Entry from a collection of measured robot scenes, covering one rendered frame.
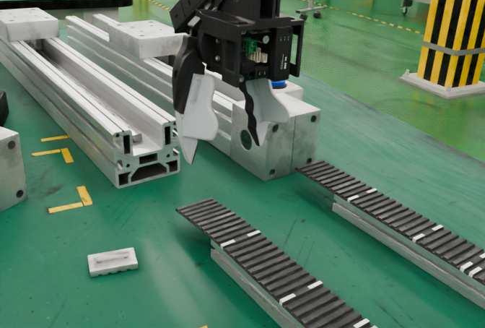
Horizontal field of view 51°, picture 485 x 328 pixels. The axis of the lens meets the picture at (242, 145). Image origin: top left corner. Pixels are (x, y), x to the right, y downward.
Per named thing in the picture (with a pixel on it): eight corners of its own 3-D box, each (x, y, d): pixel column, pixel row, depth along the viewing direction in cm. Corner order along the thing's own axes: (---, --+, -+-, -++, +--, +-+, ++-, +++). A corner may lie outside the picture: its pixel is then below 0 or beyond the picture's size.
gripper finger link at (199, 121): (188, 180, 46) (220, 82, 44) (159, 154, 50) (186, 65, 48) (216, 182, 48) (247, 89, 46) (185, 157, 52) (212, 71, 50)
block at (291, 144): (326, 162, 81) (333, 106, 77) (264, 182, 74) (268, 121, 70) (289, 142, 87) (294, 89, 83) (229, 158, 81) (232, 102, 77)
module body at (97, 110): (180, 172, 76) (179, 119, 72) (116, 189, 71) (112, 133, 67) (35, 51, 135) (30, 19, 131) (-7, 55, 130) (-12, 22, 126)
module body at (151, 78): (278, 145, 86) (282, 97, 83) (229, 158, 81) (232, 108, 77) (103, 44, 145) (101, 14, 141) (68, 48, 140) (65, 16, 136)
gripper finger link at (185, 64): (168, 111, 47) (196, 19, 45) (160, 106, 48) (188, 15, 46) (208, 119, 50) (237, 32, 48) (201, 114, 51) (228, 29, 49)
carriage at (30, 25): (60, 49, 116) (58, 19, 113) (9, 54, 110) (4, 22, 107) (41, 35, 128) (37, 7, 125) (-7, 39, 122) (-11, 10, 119)
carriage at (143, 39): (188, 65, 108) (188, 33, 105) (140, 72, 102) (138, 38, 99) (154, 48, 119) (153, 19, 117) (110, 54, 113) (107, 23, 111)
